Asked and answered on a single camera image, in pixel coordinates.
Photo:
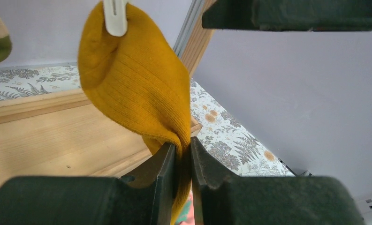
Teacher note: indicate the pink patterned sock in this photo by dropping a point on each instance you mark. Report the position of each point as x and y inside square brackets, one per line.
[186, 216]

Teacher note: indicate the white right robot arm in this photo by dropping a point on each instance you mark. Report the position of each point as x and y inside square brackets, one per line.
[298, 75]

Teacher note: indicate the wooden hanger stand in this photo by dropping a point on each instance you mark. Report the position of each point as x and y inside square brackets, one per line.
[63, 134]

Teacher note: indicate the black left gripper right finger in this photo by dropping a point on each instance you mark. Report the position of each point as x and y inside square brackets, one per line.
[223, 198]

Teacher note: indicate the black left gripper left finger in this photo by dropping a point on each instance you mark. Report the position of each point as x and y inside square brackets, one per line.
[144, 196]

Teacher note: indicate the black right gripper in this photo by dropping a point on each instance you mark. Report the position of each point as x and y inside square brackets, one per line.
[289, 15]

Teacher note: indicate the mustard yellow sock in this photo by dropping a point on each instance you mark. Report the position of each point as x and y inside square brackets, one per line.
[138, 81]

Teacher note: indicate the white plastic clip hanger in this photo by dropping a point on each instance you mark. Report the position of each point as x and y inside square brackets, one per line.
[115, 17]

